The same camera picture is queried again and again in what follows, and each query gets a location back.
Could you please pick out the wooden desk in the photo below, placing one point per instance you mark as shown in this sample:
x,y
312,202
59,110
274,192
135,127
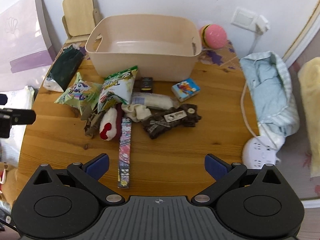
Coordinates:
x,y
180,152

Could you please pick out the white printed bedding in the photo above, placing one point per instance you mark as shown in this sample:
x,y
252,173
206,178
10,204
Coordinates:
x,y
17,100

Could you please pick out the long pink candy strip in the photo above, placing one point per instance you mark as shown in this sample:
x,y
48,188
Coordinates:
x,y
125,155

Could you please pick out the cream sock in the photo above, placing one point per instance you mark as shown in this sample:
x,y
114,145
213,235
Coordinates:
x,y
138,112

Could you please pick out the round white power strip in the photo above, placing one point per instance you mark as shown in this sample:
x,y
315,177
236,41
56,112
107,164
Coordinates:
x,y
258,152

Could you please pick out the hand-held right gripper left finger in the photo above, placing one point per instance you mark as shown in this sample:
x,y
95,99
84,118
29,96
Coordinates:
x,y
98,167

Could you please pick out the beige plastic bin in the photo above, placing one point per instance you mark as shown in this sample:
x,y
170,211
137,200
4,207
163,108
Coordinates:
x,y
150,55

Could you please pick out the yellow towel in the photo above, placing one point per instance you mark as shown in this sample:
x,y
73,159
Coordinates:
x,y
311,110

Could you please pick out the clear white roll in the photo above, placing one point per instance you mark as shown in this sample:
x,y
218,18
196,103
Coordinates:
x,y
155,100

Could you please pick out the green cartoon snack bag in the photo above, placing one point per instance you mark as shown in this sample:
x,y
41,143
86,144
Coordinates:
x,y
77,91

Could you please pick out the white green snack packet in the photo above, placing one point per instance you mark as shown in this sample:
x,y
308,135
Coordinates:
x,y
117,87

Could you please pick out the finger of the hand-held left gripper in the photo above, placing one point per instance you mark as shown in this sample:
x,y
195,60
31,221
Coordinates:
x,y
3,99
20,116

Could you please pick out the brown plaid plush toy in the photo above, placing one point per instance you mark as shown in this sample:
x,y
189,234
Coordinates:
x,y
170,120

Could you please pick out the dark green tissue pack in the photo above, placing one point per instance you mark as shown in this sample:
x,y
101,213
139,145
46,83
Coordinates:
x,y
65,66

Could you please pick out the small blue printed box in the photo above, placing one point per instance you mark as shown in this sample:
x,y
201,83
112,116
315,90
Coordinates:
x,y
186,88

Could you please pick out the pink toy ball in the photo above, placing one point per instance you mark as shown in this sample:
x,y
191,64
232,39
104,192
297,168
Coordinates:
x,y
215,36

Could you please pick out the purple flower mat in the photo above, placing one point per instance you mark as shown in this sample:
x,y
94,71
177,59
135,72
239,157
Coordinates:
x,y
220,56

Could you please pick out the white charger plug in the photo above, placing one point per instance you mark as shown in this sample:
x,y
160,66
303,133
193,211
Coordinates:
x,y
262,24

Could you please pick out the small black yellow box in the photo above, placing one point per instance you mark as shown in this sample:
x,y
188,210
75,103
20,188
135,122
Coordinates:
x,y
144,84

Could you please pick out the wooden chair back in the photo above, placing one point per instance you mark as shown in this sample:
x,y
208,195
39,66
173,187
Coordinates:
x,y
77,15

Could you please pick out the white red plush sock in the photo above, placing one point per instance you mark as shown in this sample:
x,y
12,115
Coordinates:
x,y
108,125

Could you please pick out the white wall socket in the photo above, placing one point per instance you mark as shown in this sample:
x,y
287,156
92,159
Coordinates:
x,y
242,17

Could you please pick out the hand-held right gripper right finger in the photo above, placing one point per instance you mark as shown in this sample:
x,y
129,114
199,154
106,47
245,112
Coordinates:
x,y
214,167

